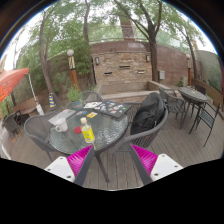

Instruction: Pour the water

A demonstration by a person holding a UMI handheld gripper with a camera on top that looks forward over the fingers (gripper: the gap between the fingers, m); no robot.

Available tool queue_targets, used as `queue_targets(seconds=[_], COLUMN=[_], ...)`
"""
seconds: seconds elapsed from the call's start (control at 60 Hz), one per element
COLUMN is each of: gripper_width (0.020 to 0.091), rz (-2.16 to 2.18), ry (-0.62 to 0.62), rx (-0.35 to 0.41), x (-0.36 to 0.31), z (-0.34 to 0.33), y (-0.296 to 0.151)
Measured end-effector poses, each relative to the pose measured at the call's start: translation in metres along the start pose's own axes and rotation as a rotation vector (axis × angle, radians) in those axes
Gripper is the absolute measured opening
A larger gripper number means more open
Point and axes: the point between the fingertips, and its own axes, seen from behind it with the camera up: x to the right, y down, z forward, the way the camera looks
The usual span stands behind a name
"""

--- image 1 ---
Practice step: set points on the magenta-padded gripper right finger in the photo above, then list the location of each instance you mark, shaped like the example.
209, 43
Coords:
165, 165

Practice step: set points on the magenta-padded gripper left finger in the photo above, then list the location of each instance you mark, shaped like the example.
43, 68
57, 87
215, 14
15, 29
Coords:
60, 166

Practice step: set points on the clear bottle with yellow label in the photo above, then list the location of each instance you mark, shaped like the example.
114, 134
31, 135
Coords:
88, 133

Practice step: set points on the white ceramic mug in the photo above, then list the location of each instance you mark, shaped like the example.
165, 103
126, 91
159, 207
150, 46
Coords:
62, 125

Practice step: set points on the silver laptop with stickers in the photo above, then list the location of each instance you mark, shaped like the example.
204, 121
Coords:
61, 115

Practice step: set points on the black backpack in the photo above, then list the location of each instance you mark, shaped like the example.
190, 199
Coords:
148, 113

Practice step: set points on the small blue card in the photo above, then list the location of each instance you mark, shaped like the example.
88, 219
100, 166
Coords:
81, 113

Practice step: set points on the black metal patio chair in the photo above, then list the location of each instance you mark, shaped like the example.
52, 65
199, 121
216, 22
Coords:
205, 116

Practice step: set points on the dark patio chair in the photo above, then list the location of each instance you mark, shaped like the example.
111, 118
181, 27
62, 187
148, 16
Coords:
11, 122

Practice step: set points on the blue and yellow striped cone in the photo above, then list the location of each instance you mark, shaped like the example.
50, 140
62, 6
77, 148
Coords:
52, 101

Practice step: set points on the white sticker sheet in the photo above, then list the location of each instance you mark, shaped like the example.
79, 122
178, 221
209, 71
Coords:
91, 105

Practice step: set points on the wooden bench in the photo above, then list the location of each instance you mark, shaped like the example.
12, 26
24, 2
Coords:
25, 105

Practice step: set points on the green plant in blue pot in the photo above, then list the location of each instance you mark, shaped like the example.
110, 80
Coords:
74, 95

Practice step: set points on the round dark patio table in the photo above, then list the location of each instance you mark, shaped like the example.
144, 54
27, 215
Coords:
192, 94

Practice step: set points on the black laptop with stickers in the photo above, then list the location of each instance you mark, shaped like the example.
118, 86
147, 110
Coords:
113, 109

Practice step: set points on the orange parasol with white pole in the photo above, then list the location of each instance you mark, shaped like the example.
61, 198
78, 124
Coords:
11, 80

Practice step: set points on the tall tree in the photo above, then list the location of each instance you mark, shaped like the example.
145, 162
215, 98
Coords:
154, 63
44, 66
86, 26
193, 60

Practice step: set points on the grey wall box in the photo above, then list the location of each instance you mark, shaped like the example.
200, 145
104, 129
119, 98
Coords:
161, 74

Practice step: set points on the brown lamp post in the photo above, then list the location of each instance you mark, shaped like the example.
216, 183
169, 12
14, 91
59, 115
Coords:
189, 71

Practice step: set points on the lamp post with white globe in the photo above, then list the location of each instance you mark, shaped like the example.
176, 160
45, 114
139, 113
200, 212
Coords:
72, 68

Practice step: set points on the black wall lamp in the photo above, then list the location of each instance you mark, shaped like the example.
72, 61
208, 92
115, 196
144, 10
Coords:
148, 58
97, 61

